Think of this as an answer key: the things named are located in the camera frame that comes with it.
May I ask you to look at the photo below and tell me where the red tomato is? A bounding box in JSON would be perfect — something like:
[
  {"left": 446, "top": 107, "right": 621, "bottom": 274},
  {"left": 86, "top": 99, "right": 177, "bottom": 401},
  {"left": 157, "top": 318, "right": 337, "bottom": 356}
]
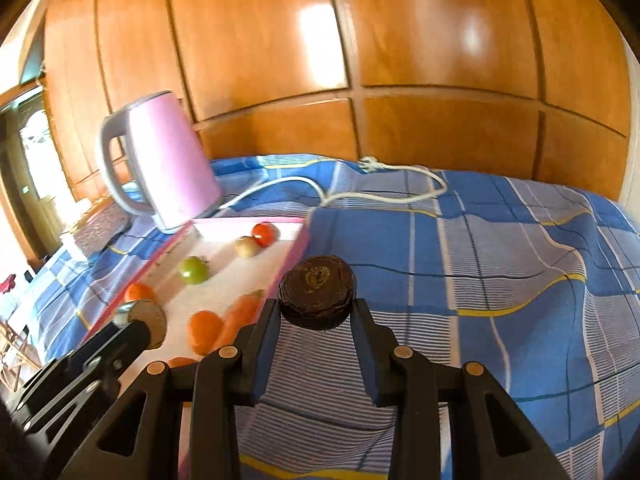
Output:
[{"left": 251, "top": 221, "right": 279, "bottom": 248}]

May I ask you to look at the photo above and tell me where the blue plaid blanket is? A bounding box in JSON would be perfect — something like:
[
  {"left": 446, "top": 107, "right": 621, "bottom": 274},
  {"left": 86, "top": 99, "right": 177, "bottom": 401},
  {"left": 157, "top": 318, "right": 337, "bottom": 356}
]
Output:
[{"left": 0, "top": 154, "right": 640, "bottom": 480}]

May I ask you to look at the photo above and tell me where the glass door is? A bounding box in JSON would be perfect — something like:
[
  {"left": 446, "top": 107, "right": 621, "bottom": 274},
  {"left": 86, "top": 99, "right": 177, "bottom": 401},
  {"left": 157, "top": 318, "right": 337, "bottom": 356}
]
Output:
[{"left": 0, "top": 80, "right": 66, "bottom": 266}]

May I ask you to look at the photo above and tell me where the pink tray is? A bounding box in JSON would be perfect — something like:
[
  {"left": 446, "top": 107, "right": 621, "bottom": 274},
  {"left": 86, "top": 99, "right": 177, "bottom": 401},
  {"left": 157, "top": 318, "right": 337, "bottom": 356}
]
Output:
[{"left": 80, "top": 217, "right": 308, "bottom": 480}]

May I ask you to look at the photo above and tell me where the dark cylinder with beige cap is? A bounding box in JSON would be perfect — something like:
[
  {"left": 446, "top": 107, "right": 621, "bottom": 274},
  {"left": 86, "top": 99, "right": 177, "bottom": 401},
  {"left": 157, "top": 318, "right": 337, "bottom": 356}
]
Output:
[{"left": 112, "top": 300, "right": 167, "bottom": 350}]

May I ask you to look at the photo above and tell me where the white power cable with plug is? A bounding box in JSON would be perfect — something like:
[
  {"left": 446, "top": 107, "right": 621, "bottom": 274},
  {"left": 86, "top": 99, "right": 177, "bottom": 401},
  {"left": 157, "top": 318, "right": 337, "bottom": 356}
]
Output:
[{"left": 217, "top": 156, "right": 447, "bottom": 211}]

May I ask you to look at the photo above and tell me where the green tomato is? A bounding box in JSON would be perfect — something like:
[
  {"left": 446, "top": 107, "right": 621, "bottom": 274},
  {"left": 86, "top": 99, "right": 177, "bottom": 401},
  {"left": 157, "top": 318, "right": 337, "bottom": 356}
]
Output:
[{"left": 179, "top": 256, "right": 210, "bottom": 285}]

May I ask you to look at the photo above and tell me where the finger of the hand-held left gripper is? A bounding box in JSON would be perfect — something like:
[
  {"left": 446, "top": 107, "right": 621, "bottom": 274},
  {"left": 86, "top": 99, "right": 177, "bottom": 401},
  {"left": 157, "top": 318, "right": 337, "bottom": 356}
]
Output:
[{"left": 10, "top": 317, "right": 153, "bottom": 436}]

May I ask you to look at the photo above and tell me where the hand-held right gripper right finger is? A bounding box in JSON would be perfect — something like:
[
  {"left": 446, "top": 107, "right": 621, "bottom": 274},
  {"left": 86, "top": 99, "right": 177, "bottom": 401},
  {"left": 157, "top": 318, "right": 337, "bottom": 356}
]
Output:
[{"left": 350, "top": 297, "right": 571, "bottom": 480}]

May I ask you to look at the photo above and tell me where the pink electric kettle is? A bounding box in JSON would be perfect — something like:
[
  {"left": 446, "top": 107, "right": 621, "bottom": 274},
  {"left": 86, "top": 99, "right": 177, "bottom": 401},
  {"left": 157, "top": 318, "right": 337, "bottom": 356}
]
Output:
[{"left": 97, "top": 91, "right": 223, "bottom": 235}]

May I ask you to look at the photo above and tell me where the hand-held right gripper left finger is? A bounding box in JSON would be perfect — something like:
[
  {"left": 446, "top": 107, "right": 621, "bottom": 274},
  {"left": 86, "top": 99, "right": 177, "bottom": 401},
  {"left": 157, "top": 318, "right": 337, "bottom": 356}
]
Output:
[{"left": 60, "top": 299, "right": 281, "bottom": 480}]

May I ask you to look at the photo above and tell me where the wooden wardrobe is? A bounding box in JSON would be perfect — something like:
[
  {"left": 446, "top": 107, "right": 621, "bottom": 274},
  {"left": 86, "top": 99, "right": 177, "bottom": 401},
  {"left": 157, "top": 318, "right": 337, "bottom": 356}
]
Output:
[{"left": 42, "top": 0, "right": 633, "bottom": 206}]

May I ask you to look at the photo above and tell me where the orange carrot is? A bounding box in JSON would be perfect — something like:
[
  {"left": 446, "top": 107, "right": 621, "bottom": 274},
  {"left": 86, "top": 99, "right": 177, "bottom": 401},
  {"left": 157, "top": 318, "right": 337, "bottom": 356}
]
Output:
[{"left": 210, "top": 290, "right": 263, "bottom": 356}]

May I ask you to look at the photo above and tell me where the dark round pressed cake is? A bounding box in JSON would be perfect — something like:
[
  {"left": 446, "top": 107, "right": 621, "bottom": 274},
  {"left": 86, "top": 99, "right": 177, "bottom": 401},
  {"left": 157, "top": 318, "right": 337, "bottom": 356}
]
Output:
[{"left": 278, "top": 255, "right": 357, "bottom": 331}]

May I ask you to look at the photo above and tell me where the wooden chair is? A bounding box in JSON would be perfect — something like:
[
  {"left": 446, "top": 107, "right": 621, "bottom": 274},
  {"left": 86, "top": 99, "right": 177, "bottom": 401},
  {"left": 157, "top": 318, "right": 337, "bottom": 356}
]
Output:
[{"left": 0, "top": 320, "right": 41, "bottom": 391}]

